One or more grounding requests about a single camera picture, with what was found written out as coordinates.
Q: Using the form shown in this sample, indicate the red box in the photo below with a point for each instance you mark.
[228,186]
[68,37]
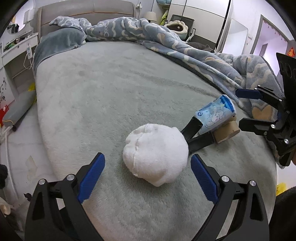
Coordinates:
[3,111]

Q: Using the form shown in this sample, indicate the yellow bag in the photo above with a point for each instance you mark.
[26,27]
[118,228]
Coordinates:
[32,87]

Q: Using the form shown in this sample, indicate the black curved plastic piece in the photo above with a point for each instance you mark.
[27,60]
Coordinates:
[195,140]

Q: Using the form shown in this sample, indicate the brown cardboard tube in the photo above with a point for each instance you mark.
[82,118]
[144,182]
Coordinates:
[225,132]

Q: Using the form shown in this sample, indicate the grey blue pillow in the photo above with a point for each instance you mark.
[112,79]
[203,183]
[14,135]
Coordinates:
[56,42]

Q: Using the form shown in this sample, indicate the black office chair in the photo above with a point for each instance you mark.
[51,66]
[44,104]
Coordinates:
[189,22]

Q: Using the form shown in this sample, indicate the oval vanity mirror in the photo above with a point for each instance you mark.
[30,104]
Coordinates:
[16,24]

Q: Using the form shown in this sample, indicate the grey upholstered headboard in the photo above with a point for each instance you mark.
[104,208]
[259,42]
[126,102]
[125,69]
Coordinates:
[93,11]

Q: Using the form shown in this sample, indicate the white power strip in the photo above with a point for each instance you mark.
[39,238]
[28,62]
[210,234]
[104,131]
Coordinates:
[29,51]

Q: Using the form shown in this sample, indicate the white dressing table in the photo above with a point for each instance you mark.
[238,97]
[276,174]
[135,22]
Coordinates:
[17,70]

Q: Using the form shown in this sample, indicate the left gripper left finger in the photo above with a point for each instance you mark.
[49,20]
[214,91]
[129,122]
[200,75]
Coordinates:
[56,212]

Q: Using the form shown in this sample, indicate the blue patterned fleece blanket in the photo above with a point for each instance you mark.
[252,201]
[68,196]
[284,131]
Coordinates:
[227,72]

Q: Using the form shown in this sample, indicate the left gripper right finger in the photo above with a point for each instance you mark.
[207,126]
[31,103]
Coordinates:
[250,220]

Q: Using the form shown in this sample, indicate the cream cat bed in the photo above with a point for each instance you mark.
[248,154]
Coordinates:
[178,27]

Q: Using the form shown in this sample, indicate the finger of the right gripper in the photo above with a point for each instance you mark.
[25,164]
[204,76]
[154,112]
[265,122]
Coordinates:
[260,127]
[265,94]

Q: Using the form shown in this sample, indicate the blue white paper cup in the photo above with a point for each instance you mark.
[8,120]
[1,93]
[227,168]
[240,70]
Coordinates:
[215,113]

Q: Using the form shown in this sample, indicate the white wardrobe with dark frame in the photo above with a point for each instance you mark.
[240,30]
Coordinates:
[210,18]

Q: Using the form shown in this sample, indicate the white tissue ball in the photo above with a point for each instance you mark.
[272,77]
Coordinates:
[156,153]

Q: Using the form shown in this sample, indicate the white bedside lamp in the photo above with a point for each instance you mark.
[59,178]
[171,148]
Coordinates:
[151,16]

